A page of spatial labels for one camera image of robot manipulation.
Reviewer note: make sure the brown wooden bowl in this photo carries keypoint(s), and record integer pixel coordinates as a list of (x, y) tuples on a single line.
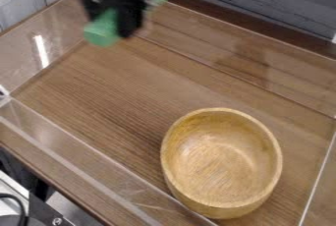
[(222, 162)]

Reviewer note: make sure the green rectangular block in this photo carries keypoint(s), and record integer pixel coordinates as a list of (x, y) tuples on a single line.
[(100, 31)]

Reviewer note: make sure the black table frame bracket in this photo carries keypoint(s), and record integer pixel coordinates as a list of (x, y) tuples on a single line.
[(23, 197)]

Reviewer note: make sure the clear acrylic tray wall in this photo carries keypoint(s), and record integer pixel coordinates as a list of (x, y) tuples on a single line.
[(88, 109)]

